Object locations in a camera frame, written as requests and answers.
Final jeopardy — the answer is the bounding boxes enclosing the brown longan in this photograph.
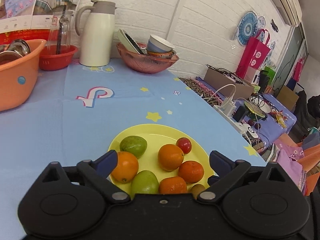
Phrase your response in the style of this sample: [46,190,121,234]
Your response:
[189,184,206,199]

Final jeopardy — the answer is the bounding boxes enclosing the orange fruit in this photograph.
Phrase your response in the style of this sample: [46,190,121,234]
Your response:
[111,151,139,183]

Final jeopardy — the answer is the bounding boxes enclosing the green mango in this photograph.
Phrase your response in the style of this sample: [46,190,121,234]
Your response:
[119,135,148,159]

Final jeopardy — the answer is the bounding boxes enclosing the large orange with stem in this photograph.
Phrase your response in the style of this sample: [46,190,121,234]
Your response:
[158,176,188,194]

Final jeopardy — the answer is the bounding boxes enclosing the red apple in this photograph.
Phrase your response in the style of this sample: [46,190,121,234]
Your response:
[176,137,192,154]

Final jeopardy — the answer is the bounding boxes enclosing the orange persimmon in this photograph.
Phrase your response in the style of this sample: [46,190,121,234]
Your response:
[158,144,184,171]

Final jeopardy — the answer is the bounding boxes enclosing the mandarin on plate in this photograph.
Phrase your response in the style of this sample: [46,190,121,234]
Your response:
[178,160,204,184]

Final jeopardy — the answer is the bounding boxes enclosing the round green apple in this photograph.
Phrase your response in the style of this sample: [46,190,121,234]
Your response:
[130,170,159,198]

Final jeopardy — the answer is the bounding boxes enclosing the blue star tablecloth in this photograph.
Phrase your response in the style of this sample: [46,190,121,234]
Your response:
[1,60,265,239]

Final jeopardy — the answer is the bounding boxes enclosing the white power strip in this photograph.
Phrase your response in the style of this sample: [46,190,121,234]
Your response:
[213,98,259,140]

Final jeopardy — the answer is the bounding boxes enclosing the cardboard box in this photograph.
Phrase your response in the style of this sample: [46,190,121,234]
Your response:
[204,68,254,99]

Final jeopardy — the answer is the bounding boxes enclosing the orange plastic basket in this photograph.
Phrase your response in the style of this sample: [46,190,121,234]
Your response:
[0,39,46,111]

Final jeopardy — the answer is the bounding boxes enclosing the red plastic basket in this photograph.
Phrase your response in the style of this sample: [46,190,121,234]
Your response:
[39,46,78,71]

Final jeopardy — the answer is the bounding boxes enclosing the pink gift bag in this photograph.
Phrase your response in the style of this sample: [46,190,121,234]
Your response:
[235,29,270,79]

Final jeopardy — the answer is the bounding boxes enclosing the white thermos jug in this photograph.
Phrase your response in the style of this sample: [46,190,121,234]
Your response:
[75,0,116,67]

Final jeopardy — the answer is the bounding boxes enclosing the pink glass bowl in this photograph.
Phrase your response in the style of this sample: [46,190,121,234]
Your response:
[116,42,180,74]

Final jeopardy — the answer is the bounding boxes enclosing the metal dishes in basket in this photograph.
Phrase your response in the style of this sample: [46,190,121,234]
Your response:
[0,39,31,64]

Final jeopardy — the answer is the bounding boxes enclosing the glass jar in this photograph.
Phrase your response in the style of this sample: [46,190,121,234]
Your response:
[47,11,73,55]

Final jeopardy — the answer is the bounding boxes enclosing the white tilted plate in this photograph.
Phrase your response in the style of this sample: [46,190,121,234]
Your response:
[117,29,144,55]

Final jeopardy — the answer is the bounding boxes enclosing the blue round fan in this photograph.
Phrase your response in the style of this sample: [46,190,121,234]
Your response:
[238,11,258,46]

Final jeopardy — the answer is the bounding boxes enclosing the white blue ceramic bowl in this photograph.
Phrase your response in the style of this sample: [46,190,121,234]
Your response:
[146,35,174,53]

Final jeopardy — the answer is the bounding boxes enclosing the bedding poster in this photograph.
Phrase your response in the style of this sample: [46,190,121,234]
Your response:
[1,0,80,44]

